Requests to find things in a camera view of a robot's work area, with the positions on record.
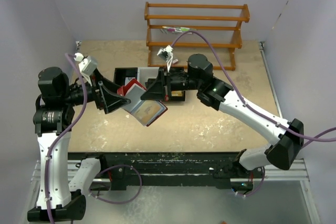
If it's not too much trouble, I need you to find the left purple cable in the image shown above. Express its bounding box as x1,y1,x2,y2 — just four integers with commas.
46,52,142,224

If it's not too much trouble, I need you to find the aluminium frame rail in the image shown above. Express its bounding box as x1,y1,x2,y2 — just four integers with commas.
30,160,309,183

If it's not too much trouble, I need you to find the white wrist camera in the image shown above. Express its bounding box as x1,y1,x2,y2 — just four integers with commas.
75,52,98,86
157,45,173,72

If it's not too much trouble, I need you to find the grey card in tray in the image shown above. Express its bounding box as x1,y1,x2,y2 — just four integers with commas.
125,77,135,85

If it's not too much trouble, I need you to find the clear plastic card sleeve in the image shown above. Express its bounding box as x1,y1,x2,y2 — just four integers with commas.
123,83,146,113

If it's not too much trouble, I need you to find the wooden three-tier shelf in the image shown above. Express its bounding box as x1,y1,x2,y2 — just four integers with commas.
143,2,250,71

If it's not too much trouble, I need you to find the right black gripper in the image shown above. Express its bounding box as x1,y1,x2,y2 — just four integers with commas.
141,66,202,101

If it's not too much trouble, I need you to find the red leather card holder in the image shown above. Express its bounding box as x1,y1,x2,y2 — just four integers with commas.
117,79,167,126

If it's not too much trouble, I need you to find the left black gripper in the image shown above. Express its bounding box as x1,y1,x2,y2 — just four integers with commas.
61,67,130,113

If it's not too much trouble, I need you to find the bundle of coloured pens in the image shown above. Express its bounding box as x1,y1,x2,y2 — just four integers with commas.
160,26,195,34

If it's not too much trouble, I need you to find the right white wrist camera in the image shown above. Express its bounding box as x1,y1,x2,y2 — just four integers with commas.
157,45,173,72

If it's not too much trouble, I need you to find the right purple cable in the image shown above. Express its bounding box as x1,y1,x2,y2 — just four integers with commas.
170,31,336,198

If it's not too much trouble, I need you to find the yellow card stack in tray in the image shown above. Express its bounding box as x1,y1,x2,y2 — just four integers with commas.
172,91,183,97

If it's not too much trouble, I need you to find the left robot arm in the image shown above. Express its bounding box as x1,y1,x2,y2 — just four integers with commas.
27,67,131,223

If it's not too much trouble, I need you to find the black and white organiser tray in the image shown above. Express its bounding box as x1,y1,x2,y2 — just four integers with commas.
113,67,186,102

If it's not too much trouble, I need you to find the tan card in holder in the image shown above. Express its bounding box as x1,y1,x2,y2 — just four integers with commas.
131,100,163,125

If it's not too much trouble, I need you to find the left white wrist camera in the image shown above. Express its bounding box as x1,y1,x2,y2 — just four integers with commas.
75,52,98,86

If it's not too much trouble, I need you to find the purple cable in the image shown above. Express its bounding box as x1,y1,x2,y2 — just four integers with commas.
170,31,336,198
46,52,142,224

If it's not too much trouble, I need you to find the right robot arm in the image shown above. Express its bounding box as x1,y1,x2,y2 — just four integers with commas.
141,54,304,177

